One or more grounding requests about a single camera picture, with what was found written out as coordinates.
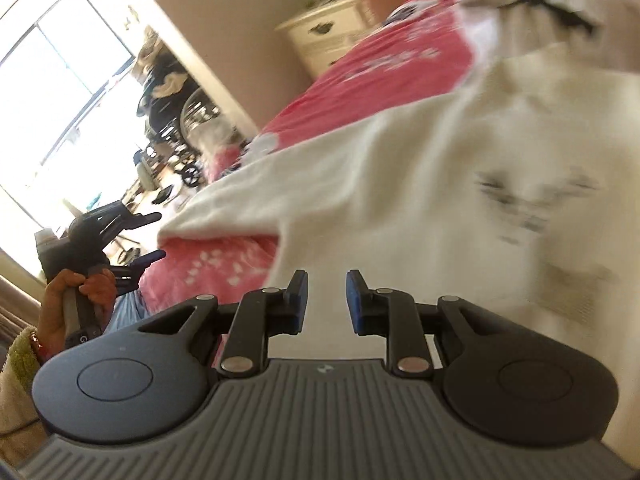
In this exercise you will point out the person's left forearm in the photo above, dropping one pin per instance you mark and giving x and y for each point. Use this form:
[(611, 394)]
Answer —
[(17, 385)]

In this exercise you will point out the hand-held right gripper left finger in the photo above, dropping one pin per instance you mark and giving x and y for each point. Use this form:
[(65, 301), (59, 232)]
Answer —
[(301, 305)]

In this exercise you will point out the person's left hand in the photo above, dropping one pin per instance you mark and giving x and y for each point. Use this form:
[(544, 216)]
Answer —
[(52, 310)]

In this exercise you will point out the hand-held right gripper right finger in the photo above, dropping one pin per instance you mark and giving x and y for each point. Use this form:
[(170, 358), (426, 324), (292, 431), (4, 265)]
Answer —
[(356, 305)]

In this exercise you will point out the cream printed sweatshirt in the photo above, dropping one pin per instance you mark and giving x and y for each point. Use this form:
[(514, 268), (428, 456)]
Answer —
[(400, 185)]

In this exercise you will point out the cream nightstand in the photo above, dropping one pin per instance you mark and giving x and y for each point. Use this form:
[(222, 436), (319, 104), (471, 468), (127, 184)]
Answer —
[(330, 35)]

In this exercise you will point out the black wheelchair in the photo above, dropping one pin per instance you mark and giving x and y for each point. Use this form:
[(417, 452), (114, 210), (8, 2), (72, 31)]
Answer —
[(170, 115)]

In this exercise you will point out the beige curtain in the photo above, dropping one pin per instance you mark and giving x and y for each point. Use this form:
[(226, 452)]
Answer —
[(15, 300)]

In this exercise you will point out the bright window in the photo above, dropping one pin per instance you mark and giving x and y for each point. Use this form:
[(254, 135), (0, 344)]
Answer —
[(65, 85)]

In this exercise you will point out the red floral blanket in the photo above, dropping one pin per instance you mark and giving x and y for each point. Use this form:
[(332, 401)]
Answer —
[(375, 75)]

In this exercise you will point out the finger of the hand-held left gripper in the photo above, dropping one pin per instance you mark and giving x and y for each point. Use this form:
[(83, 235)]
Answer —
[(142, 266), (142, 220)]

